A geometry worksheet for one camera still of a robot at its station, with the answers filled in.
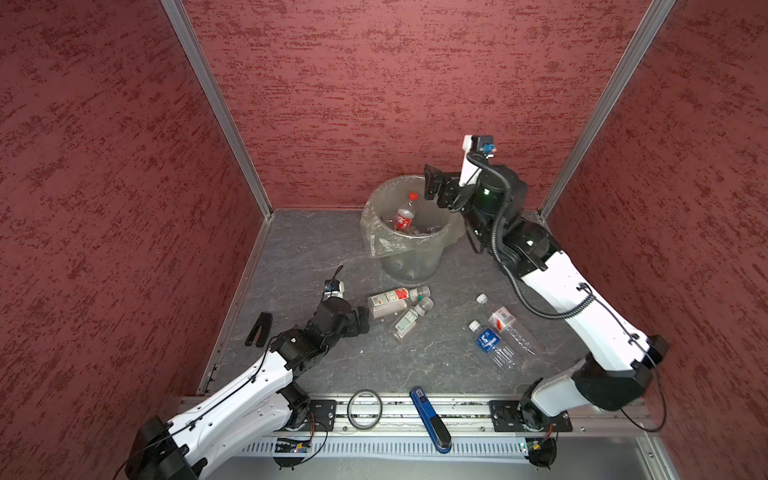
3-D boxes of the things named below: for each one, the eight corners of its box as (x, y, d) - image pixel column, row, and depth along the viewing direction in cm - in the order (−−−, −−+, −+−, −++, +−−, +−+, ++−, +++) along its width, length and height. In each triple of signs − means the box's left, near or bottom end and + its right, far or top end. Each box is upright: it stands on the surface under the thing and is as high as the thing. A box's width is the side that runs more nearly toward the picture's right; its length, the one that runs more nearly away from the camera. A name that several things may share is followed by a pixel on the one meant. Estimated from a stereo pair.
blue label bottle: (506, 375, 82) (512, 370, 78) (462, 334, 90) (466, 327, 85) (517, 361, 85) (524, 355, 80) (474, 323, 92) (478, 315, 88)
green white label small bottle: (391, 334, 90) (391, 327, 85) (423, 301, 97) (425, 292, 93) (400, 342, 88) (401, 335, 84) (432, 308, 95) (434, 300, 91)
